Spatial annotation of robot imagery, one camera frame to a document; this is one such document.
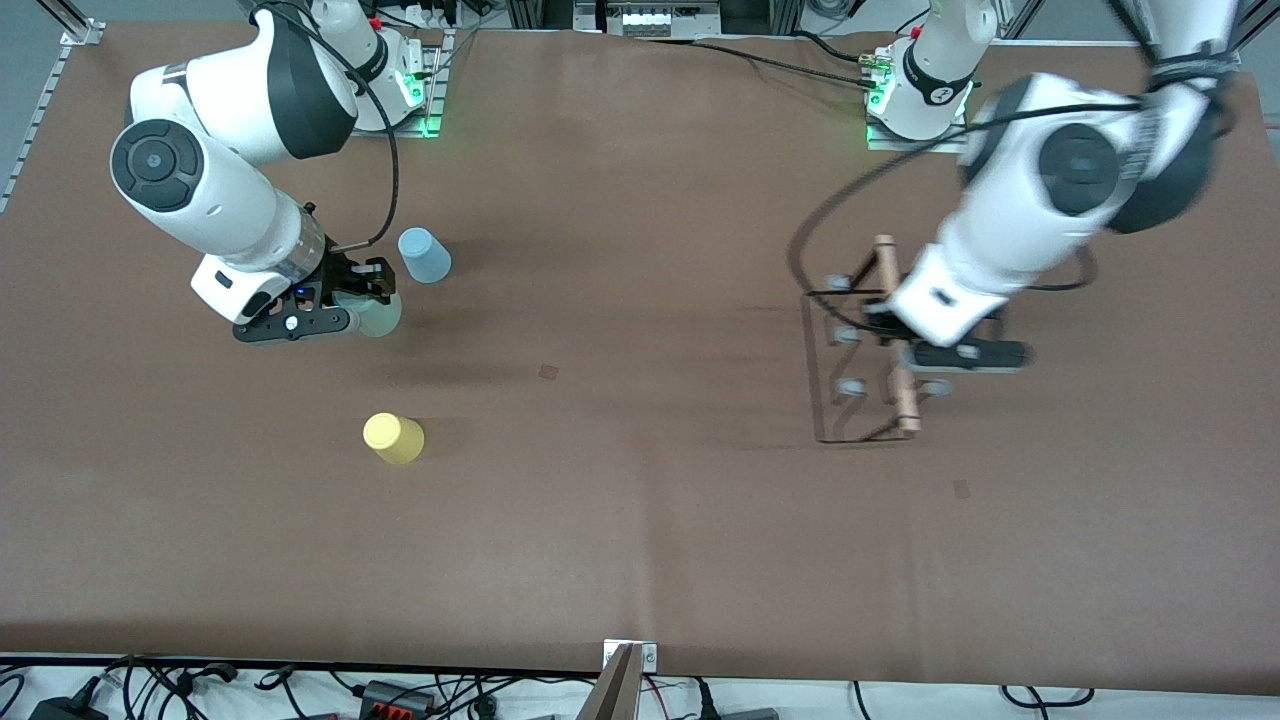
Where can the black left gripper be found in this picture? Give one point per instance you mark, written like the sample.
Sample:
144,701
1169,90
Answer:
887,324

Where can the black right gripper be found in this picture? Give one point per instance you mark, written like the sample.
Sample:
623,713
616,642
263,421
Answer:
343,274

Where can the pale green plastic cup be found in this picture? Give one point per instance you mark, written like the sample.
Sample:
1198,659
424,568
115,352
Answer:
382,318

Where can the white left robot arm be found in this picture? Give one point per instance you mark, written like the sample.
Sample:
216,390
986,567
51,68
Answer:
1010,230

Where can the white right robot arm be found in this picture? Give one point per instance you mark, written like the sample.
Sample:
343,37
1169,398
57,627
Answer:
210,200

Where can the light blue plastic cup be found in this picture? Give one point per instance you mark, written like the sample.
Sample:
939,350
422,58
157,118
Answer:
426,258

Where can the yellow plastic cup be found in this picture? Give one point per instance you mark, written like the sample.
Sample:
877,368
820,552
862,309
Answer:
395,438

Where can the white power strip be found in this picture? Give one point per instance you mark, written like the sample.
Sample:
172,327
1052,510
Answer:
435,14

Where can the orange black connector box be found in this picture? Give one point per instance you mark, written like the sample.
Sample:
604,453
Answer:
395,697

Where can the black power adapter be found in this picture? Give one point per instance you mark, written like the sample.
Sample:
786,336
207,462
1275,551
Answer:
65,710

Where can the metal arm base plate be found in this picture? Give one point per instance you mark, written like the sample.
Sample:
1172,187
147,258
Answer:
432,90
885,140

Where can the aluminium table edge rail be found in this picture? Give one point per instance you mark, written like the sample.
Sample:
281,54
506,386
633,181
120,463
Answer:
45,105

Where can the aluminium frame equipment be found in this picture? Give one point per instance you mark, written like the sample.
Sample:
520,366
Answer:
650,15

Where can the small metal bracket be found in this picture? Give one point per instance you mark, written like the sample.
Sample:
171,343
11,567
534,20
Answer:
648,655

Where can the grey camera mount bar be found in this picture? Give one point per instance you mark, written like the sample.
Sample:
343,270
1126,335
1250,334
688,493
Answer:
612,692

